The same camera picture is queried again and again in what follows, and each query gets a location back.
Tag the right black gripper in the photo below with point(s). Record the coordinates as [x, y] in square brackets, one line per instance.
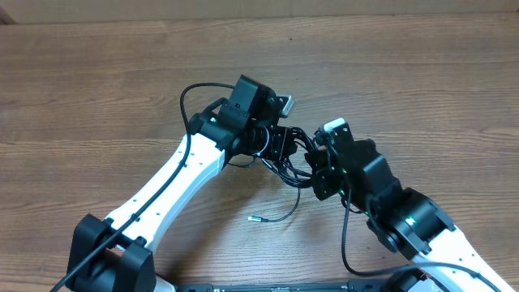
[320, 178]

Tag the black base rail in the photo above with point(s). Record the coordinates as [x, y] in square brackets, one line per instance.
[355, 285]

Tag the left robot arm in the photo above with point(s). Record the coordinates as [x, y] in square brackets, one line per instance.
[116, 253]

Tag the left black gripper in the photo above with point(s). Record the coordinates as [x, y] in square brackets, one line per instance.
[279, 134]

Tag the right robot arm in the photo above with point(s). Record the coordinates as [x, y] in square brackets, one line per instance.
[403, 219]

